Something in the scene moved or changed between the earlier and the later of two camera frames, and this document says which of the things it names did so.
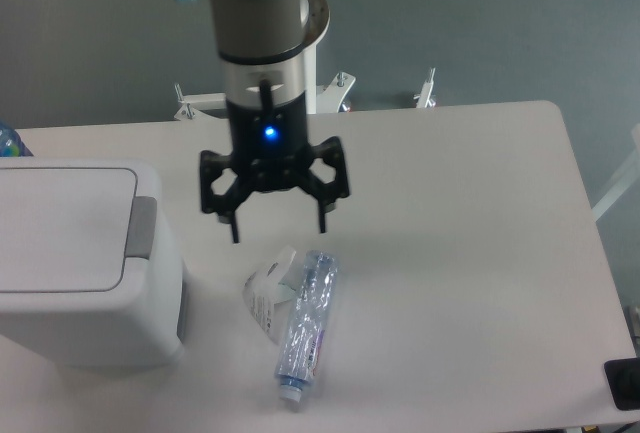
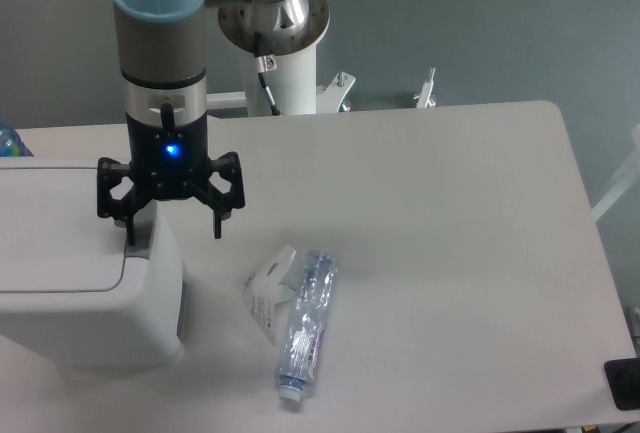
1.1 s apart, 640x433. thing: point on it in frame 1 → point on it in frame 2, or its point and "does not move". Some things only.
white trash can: [90, 274] does not move
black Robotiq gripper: [268, 152] → [170, 161]
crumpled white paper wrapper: [268, 288] does not move
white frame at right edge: [627, 180] does not move
